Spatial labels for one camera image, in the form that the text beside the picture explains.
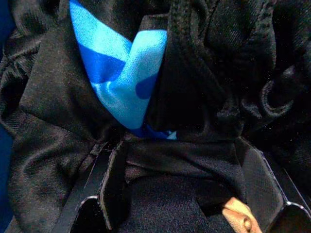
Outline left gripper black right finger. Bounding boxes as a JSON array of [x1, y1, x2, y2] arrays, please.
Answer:
[[238, 137, 311, 233]]

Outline blue laundry basket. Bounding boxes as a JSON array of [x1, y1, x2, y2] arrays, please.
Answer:
[[0, 0, 16, 226]]

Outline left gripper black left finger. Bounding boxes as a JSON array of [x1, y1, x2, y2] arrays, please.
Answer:
[[52, 141, 128, 233]]

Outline black garment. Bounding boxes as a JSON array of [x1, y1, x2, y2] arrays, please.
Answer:
[[0, 0, 311, 233]]

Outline blue patterned cloth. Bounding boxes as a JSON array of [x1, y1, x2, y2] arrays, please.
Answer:
[[69, 0, 178, 141]]

